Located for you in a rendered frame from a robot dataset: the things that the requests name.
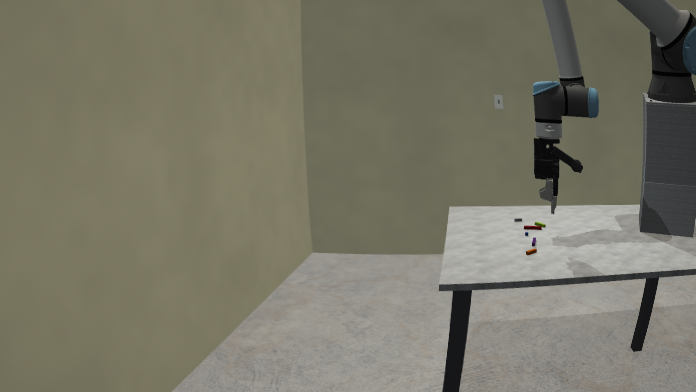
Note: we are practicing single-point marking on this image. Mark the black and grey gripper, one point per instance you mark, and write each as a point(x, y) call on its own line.
point(547, 168)

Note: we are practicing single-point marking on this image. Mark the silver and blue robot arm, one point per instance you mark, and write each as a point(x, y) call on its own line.
point(675, 29)

